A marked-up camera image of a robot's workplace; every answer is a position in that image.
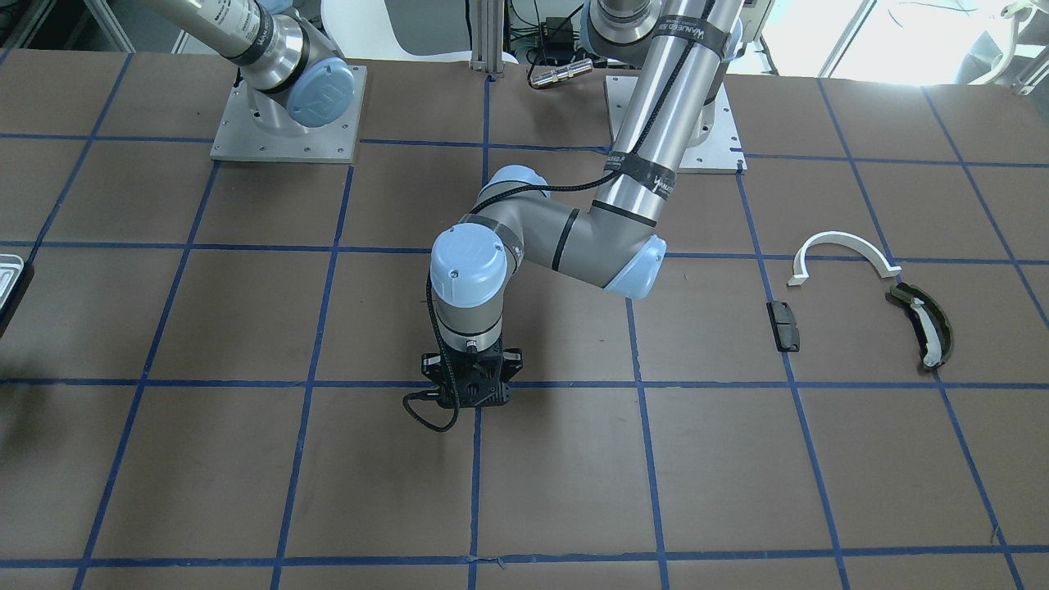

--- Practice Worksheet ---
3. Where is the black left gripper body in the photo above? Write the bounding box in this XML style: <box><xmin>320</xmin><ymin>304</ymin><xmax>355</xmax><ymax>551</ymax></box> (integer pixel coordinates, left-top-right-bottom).
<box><xmin>422</xmin><ymin>347</ymin><xmax>522</xmax><ymax>408</ymax></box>

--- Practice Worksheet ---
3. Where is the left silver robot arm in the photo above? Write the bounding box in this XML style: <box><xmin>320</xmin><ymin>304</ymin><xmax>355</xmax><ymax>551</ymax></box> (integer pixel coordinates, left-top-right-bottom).
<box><xmin>411</xmin><ymin>1</ymin><xmax>744</xmax><ymax>410</ymax></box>

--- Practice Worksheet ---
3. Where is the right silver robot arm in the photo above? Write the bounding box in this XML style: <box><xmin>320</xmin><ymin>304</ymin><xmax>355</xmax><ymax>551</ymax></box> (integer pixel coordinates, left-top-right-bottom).
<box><xmin>145</xmin><ymin>1</ymin><xmax>356</xmax><ymax>128</ymax></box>

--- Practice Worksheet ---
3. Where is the silver cylindrical connector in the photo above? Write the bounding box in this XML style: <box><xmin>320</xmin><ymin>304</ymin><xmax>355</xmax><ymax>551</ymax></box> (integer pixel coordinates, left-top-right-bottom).
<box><xmin>528</xmin><ymin>57</ymin><xmax>593</xmax><ymax>90</ymax></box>

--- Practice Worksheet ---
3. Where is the black brake pad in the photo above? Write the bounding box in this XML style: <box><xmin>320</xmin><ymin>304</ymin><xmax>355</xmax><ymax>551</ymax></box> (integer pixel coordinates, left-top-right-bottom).
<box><xmin>765</xmin><ymin>300</ymin><xmax>801</xmax><ymax>352</ymax></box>

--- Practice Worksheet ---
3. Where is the white curved plastic part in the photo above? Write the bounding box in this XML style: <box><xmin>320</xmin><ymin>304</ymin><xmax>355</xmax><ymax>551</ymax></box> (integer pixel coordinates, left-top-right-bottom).
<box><xmin>788</xmin><ymin>232</ymin><xmax>902</xmax><ymax>287</ymax></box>

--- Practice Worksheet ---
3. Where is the olive brake shoe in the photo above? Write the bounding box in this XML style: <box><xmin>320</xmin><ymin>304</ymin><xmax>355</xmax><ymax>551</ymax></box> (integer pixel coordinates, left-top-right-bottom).
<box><xmin>887</xmin><ymin>283</ymin><xmax>954</xmax><ymax>372</ymax></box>

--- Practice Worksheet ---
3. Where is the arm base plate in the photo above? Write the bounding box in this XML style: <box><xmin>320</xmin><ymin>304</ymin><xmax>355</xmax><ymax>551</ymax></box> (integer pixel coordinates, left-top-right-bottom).
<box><xmin>210</xmin><ymin>63</ymin><xmax>368</xmax><ymax>164</ymax></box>
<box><xmin>606</xmin><ymin>75</ymin><xmax>748</xmax><ymax>175</ymax></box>

